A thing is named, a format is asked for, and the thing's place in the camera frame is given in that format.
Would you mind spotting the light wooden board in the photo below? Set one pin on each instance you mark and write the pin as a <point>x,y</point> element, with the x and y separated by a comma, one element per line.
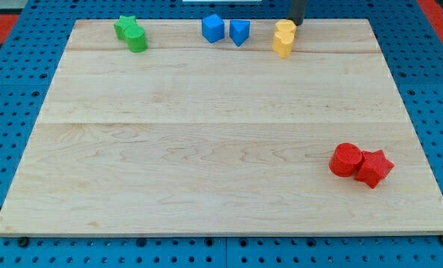
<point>191,138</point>

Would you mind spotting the red star block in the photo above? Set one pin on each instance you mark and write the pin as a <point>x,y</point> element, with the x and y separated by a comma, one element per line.
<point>374,168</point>

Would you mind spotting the green cylinder block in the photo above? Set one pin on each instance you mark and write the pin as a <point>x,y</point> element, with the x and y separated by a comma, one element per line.
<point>135,38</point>

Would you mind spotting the yellow heart block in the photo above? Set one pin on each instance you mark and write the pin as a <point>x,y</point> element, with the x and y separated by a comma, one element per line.
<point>283,43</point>

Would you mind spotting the yellow pentagon block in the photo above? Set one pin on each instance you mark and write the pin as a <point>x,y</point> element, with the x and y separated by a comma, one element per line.
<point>286,26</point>

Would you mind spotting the green star block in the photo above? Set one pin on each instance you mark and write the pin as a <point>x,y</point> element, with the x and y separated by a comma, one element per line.
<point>123,23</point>

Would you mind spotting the blue perforated table mat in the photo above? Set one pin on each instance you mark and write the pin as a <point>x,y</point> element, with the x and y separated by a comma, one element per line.
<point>29,57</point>

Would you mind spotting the red cylinder block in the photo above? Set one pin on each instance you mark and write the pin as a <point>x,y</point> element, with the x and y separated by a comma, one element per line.
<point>345,159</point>

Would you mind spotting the blue triangle block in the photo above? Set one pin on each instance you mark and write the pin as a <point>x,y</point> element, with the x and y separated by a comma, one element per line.
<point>239,31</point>

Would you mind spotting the blue cube block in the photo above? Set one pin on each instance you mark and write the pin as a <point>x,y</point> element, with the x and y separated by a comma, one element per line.
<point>213,28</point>

